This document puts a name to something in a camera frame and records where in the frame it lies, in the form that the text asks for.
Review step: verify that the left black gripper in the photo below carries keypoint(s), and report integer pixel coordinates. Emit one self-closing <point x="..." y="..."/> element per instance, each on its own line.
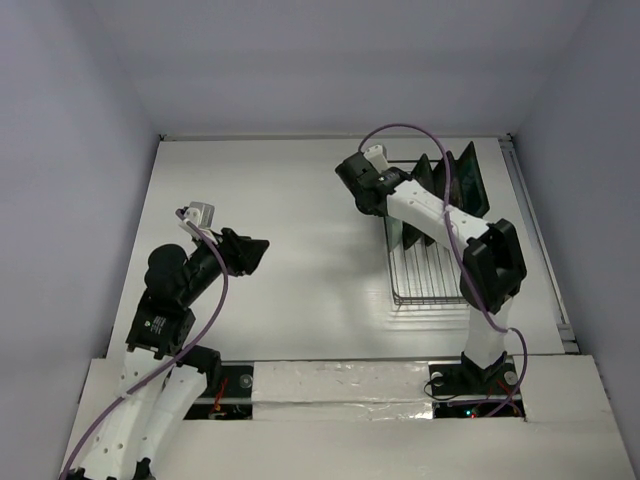
<point x="241" y="253"/>

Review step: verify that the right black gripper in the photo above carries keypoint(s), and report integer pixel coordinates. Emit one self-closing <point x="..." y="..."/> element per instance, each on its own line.
<point x="351" y="174"/>

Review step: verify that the light green plate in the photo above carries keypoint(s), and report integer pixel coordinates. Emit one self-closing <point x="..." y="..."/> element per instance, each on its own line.
<point x="394" y="232"/>

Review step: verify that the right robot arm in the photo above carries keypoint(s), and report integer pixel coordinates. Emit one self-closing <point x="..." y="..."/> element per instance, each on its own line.
<point x="489" y="255"/>

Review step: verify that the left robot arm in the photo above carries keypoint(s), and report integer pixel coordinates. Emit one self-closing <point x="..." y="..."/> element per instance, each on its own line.
<point x="163" y="372"/>

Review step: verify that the dark green square plate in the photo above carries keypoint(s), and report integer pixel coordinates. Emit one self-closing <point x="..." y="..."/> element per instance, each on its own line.
<point x="468" y="190"/>

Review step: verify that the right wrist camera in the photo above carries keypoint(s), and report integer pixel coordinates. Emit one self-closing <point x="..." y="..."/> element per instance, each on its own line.
<point x="377" y="156"/>

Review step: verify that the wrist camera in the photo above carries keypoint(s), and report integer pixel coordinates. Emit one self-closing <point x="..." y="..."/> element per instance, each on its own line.
<point x="377" y="156"/>
<point x="195" y="217"/>

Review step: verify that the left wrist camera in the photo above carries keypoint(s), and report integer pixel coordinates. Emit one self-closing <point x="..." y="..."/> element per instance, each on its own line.
<point x="195" y="217"/>

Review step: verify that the wire dish rack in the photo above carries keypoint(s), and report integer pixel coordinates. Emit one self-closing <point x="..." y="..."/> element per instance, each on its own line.
<point x="423" y="275"/>

